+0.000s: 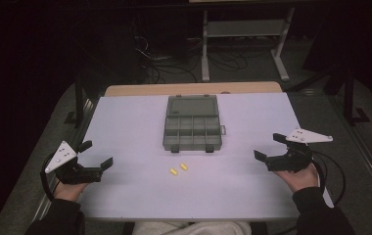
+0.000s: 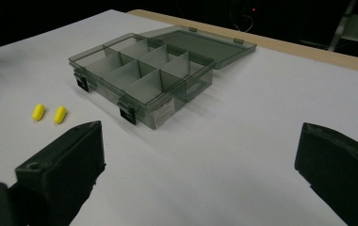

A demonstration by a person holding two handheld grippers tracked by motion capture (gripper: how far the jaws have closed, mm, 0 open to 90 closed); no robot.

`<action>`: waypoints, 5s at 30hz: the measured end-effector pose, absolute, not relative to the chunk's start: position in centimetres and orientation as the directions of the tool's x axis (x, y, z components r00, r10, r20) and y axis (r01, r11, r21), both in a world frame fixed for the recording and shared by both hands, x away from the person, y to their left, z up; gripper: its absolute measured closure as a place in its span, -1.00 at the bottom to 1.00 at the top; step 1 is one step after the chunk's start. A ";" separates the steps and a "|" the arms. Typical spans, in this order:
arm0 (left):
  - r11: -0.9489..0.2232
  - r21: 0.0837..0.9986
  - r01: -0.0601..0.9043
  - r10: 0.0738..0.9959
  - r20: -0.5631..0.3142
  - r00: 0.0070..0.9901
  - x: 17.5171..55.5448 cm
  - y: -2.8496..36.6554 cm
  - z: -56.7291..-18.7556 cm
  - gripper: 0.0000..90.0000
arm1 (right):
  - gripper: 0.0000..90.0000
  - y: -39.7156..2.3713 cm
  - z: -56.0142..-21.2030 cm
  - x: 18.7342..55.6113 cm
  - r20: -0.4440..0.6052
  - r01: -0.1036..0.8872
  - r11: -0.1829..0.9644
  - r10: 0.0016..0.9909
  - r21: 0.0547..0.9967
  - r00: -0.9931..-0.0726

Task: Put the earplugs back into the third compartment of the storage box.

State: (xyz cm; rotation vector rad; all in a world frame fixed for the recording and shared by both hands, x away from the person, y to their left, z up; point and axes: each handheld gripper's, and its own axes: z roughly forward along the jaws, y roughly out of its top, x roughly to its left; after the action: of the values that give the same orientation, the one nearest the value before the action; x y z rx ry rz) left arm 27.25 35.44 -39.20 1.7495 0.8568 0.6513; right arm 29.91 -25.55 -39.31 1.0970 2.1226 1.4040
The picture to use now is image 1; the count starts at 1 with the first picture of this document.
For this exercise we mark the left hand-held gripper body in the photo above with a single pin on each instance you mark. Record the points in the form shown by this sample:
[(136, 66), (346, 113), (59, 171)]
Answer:
[(76, 174)]

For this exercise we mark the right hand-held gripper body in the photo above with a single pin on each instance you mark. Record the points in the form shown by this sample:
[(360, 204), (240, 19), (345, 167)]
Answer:
[(288, 163)]

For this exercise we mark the small yellow capsule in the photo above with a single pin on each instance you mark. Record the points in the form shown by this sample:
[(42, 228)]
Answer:
[(173, 171), (183, 166)]

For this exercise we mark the grey plastic compartment box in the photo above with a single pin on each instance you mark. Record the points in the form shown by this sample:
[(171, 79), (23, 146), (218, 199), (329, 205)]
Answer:
[(192, 125)]

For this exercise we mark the person's left hand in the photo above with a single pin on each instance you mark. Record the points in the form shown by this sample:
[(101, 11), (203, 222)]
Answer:
[(67, 192)]

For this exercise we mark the person's right hand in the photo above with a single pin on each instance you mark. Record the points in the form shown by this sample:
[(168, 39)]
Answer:
[(301, 181)]

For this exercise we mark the black metal stand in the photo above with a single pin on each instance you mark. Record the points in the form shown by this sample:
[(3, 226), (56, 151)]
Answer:
[(79, 101), (350, 98)]

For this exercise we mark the wooden table board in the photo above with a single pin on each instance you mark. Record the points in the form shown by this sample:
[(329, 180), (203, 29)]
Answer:
[(190, 88)]

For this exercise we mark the white metal stand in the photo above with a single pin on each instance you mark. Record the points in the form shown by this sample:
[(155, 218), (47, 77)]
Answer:
[(246, 28)]

